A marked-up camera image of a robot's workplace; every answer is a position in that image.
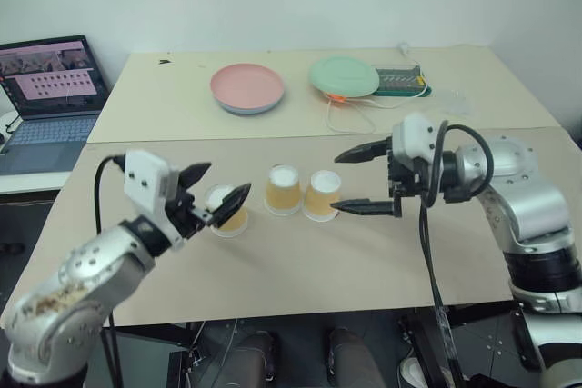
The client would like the pink plate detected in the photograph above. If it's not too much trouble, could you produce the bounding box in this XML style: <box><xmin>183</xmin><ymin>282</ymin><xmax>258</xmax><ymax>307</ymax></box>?
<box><xmin>209</xmin><ymin>64</ymin><xmax>286</xmax><ymax>109</ymax></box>

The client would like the white shoe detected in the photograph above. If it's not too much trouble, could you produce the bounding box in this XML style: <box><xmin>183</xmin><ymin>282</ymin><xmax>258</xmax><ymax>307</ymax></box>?
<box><xmin>398</xmin><ymin>355</ymin><xmax>428</xmax><ymax>388</ymax></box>

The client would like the grey laptop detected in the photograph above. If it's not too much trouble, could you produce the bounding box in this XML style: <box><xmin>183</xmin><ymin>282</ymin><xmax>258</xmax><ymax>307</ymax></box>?
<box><xmin>0</xmin><ymin>35</ymin><xmax>112</xmax><ymax>177</ymax></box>

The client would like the dark rounded left shape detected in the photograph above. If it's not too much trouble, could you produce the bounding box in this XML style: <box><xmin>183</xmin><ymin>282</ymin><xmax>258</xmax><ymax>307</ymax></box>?
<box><xmin>221</xmin><ymin>331</ymin><xmax>276</xmax><ymax>388</ymax></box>

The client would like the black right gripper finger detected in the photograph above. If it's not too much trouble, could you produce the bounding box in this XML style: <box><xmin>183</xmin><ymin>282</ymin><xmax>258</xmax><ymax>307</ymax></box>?
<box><xmin>334</xmin><ymin>134</ymin><xmax>394</xmax><ymax>164</ymax></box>
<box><xmin>330</xmin><ymin>198</ymin><xmax>396</xmax><ymax>217</ymax></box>

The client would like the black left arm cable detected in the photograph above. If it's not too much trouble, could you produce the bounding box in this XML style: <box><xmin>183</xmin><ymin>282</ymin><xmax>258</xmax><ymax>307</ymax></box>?
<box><xmin>93</xmin><ymin>155</ymin><xmax>126</xmax><ymax>388</ymax></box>

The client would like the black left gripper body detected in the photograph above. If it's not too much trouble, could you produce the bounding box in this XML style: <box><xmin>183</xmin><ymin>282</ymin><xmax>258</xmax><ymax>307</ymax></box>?
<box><xmin>164</xmin><ymin>185</ymin><xmax>215</xmax><ymax>241</ymax></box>

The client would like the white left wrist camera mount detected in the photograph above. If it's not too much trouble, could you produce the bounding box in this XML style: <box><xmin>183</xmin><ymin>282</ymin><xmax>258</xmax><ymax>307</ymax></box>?
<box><xmin>123</xmin><ymin>148</ymin><xmax>182</xmax><ymax>253</ymax></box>

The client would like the green plate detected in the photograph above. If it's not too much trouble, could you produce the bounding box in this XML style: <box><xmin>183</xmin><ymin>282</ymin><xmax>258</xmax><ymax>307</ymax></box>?
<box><xmin>309</xmin><ymin>55</ymin><xmax>381</xmax><ymax>98</ymax></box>

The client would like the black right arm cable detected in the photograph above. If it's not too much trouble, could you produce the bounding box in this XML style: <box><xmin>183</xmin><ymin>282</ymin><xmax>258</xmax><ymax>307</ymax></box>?
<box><xmin>416</xmin><ymin>120</ymin><xmax>496</xmax><ymax>388</ymax></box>

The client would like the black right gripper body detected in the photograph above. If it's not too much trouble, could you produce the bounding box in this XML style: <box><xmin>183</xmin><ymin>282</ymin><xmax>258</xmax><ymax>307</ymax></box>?
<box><xmin>386</xmin><ymin>149</ymin><xmax>434</xmax><ymax>220</ymax></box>

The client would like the white cable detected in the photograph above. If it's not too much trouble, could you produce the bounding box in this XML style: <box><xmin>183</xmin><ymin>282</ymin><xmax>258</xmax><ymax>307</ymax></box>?
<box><xmin>325</xmin><ymin>41</ymin><xmax>440</xmax><ymax>135</ymax></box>

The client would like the blue plate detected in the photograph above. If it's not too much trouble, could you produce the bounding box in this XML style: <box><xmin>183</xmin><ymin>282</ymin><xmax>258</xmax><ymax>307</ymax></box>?
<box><xmin>215</xmin><ymin>95</ymin><xmax>286</xmax><ymax>116</ymax></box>

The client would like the dark rounded right shape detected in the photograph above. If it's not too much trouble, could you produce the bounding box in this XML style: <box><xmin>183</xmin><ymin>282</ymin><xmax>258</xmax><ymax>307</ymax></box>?
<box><xmin>327</xmin><ymin>327</ymin><xmax>387</xmax><ymax>388</ymax></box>

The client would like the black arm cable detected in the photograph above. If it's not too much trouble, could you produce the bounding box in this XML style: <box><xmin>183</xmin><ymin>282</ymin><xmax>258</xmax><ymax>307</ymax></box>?
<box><xmin>416</xmin><ymin>120</ymin><xmax>496</xmax><ymax>388</ymax></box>
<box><xmin>93</xmin><ymin>155</ymin><xmax>126</xmax><ymax>388</ymax></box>

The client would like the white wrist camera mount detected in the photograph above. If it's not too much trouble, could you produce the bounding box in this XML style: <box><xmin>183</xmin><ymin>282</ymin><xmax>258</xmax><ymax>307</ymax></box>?
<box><xmin>391</xmin><ymin>111</ymin><xmax>449</xmax><ymax>175</ymax></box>
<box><xmin>123</xmin><ymin>148</ymin><xmax>182</xmax><ymax>253</ymax></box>

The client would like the yellow paper cup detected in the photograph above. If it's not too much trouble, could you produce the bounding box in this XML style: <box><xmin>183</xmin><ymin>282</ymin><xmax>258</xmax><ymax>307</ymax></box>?
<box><xmin>302</xmin><ymin>170</ymin><xmax>343</xmax><ymax>224</ymax></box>
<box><xmin>263</xmin><ymin>164</ymin><xmax>303</xmax><ymax>216</ymax></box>
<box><xmin>203</xmin><ymin>184</ymin><xmax>250</xmax><ymax>239</ymax></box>

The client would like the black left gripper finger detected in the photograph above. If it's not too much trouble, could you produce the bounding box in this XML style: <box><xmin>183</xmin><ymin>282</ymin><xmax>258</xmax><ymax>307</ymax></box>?
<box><xmin>176</xmin><ymin>162</ymin><xmax>213</xmax><ymax>190</ymax></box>
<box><xmin>210</xmin><ymin>183</ymin><xmax>253</xmax><ymax>228</ymax></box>

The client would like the green tool case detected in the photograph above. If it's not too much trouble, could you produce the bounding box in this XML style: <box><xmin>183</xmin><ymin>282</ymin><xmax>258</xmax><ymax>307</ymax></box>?
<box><xmin>371</xmin><ymin>64</ymin><xmax>432</xmax><ymax>98</ymax></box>

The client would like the dark rounded shape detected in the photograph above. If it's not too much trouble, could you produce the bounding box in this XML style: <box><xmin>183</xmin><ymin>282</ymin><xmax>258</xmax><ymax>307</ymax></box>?
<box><xmin>221</xmin><ymin>331</ymin><xmax>276</xmax><ymax>388</ymax></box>
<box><xmin>327</xmin><ymin>327</ymin><xmax>387</xmax><ymax>388</ymax></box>

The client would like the black table frame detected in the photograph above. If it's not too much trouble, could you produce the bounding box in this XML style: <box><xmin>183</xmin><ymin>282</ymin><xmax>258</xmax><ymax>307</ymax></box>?
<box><xmin>102</xmin><ymin>305</ymin><xmax>537</xmax><ymax>388</ymax></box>

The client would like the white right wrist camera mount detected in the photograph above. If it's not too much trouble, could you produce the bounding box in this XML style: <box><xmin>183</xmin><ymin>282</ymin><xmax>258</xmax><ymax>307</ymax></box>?
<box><xmin>391</xmin><ymin>111</ymin><xmax>449</xmax><ymax>175</ymax></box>

